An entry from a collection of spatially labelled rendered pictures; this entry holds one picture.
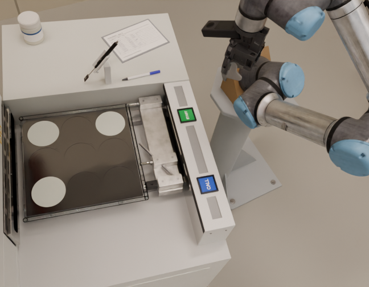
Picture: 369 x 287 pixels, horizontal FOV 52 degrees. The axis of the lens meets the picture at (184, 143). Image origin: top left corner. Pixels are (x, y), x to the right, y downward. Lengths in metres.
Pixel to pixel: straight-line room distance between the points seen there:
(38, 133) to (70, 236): 0.35
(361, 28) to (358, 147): 0.28
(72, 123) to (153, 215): 0.41
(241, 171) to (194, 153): 1.12
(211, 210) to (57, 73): 0.70
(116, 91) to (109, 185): 0.34
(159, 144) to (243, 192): 1.04
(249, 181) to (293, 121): 1.18
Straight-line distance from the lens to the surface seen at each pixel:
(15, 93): 1.37
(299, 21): 0.87
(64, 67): 1.42
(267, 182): 2.34
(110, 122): 1.34
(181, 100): 1.33
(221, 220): 1.14
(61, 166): 1.27
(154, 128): 1.35
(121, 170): 1.24
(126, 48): 1.46
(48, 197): 1.23
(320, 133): 1.11
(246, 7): 0.94
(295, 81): 1.36
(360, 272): 2.38
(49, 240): 1.26
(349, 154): 1.02
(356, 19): 0.99
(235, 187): 2.26
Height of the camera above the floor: 2.00
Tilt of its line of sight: 58 degrees down
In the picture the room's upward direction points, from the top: 13 degrees clockwise
